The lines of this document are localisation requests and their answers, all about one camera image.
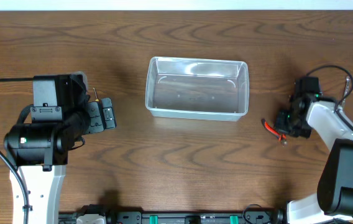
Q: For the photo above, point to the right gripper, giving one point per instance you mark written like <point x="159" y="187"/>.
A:
<point x="304" y="132"/>

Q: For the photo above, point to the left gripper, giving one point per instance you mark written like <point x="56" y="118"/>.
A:
<point x="96" y="125"/>

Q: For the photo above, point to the black yellow screwdriver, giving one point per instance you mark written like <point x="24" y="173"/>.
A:
<point x="96" y="95"/>

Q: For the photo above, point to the red handled pliers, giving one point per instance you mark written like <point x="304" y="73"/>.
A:
<point x="282" y="139"/>

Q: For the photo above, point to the small silver wrench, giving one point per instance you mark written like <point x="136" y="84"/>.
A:
<point x="346" y="92"/>

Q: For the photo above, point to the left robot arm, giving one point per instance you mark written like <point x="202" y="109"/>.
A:
<point x="38" y="144"/>

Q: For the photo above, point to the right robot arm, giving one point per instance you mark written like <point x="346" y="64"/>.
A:
<point x="311" y="111"/>

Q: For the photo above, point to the clear plastic container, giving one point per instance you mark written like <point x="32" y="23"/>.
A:
<point x="197" y="88"/>

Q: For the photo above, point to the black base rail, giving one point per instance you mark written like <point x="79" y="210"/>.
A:
<point x="100" y="214"/>

